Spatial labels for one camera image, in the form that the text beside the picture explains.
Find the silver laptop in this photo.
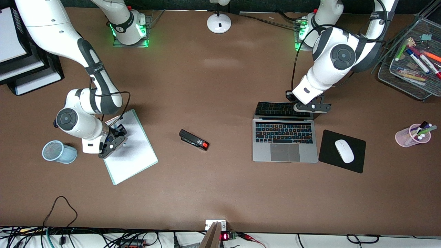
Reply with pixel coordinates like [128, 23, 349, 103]
[252, 102, 332, 163]

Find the green marker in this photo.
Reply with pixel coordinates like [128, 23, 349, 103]
[395, 41, 413, 62]

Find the blue capped white marker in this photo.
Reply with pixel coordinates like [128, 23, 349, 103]
[406, 48, 431, 74]

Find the red capped white marker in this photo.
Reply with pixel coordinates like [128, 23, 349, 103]
[419, 54, 441, 80]

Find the white clipboard paper sheet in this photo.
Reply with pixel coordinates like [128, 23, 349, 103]
[104, 111, 156, 184]

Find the mint green clipboard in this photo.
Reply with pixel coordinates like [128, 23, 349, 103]
[103, 109, 159, 186]

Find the blue mesh pen cup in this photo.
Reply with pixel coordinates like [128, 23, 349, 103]
[42, 140, 78, 164]

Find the black mouse pad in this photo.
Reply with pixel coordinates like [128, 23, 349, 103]
[318, 130, 367, 174]

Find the white computer mouse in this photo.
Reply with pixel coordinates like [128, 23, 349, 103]
[335, 139, 355, 164]

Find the black stapler orange tip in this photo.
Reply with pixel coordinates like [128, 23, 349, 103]
[179, 129, 210, 151]

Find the pink translucent pen cup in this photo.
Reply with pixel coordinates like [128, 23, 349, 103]
[395, 123, 432, 148]

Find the black stacked document tray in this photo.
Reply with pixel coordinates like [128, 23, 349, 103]
[0, 7, 65, 96]

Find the black orange power strip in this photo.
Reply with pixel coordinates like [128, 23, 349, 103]
[119, 239, 147, 248]

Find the grey metal mesh tray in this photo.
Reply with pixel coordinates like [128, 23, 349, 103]
[377, 15, 441, 101]

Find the yellow pencil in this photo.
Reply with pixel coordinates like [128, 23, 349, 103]
[396, 71, 428, 86]

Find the green pen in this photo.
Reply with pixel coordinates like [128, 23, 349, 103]
[418, 125, 438, 137]

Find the white round lamp base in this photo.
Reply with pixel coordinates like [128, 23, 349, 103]
[207, 0, 232, 34]

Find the orange highlighter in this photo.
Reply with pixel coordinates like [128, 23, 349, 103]
[421, 50, 441, 63]

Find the black left camera cable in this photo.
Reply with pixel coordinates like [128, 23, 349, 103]
[291, 0, 387, 93]

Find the black camera cable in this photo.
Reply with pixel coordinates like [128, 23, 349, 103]
[90, 77, 131, 120]
[291, 0, 387, 93]

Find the black right camera cable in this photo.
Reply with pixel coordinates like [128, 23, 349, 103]
[90, 77, 131, 120]

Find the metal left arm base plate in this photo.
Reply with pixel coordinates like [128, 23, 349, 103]
[295, 14, 316, 52]

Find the black cable tangle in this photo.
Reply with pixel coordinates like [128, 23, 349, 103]
[0, 226, 162, 248]

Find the black table cable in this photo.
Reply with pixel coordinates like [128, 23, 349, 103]
[239, 11, 306, 30]

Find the white mounting bracket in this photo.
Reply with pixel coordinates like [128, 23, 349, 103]
[205, 219, 227, 231]

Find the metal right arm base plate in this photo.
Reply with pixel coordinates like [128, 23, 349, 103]
[113, 14, 153, 48]

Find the grey camera mount beam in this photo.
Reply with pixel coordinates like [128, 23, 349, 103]
[199, 222, 222, 248]

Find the black flat looped cable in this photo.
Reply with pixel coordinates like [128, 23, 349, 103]
[346, 234, 380, 244]

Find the red wire lead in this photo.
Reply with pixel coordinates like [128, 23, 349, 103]
[237, 232, 267, 248]

